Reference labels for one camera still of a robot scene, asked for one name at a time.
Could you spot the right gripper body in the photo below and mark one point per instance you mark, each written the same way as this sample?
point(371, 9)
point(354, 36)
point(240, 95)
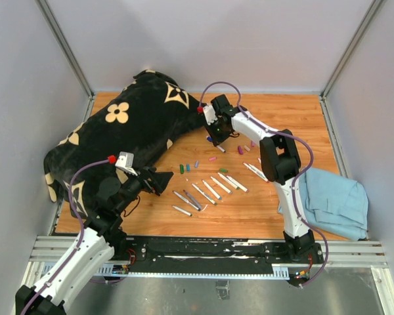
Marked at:
point(218, 131)

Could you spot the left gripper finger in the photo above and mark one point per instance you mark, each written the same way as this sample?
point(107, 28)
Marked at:
point(159, 176)
point(159, 185)

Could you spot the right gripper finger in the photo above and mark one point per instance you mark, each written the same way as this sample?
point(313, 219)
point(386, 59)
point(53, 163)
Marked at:
point(210, 135)
point(222, 136)

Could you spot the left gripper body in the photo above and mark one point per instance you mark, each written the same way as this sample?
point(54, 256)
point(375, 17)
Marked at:
point(148, 182)

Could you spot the blue cap whiteboard marker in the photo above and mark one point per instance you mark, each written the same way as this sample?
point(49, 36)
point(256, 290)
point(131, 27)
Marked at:
point(217, 146)

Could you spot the dark blue marker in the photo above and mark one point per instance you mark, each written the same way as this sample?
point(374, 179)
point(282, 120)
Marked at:
point(186, 201)

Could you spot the black cap whiteboard marker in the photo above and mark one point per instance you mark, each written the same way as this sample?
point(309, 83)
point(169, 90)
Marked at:
point(182, 210)

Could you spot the green cap white marker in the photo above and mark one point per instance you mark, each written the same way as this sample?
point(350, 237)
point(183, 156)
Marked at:
point(228, 181)

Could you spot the magenta cap marker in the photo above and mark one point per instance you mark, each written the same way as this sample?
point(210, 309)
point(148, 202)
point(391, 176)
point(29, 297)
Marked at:
point(248, 167)

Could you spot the light blue marker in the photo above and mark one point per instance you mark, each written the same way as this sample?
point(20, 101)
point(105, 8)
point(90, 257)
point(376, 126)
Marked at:
point(211, 189)

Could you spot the lavender cap marker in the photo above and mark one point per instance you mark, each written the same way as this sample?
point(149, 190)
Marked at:
point(222, 186)

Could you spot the purple marker grey body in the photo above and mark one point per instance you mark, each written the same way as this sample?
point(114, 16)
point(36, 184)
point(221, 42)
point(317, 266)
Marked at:
point(193, 200)

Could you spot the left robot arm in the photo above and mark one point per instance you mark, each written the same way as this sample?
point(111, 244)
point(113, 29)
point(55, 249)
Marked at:
point(99, 239)

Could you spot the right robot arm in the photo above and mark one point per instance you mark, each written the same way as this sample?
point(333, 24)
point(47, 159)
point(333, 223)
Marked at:
point(280, 163)

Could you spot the black floral plush blanket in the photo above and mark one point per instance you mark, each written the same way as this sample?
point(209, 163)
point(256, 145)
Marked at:
point(145, 119)

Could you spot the light blue cloth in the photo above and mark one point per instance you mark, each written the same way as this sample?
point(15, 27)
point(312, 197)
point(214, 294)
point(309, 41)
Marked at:
point(327, 201)

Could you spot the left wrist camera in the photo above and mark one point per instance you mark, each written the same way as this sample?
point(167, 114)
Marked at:
point(124, 162)

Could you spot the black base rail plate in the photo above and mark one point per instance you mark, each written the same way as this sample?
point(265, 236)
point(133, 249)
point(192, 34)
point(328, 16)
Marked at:
point(138, 249)

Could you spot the slotted cable duct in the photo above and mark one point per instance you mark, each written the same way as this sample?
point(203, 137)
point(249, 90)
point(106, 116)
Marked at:
point(251, 269)

